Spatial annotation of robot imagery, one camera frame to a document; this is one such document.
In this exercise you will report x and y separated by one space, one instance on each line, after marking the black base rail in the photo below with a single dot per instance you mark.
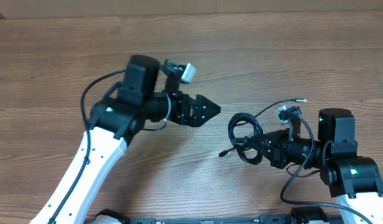
297 215

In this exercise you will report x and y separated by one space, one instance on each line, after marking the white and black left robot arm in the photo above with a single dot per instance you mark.
149 91

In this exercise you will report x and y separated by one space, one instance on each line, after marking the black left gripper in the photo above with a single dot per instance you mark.
195 120

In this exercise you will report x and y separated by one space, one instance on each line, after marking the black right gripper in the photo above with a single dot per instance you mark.
277 154

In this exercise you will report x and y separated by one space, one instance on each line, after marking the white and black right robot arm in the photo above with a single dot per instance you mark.
354 181

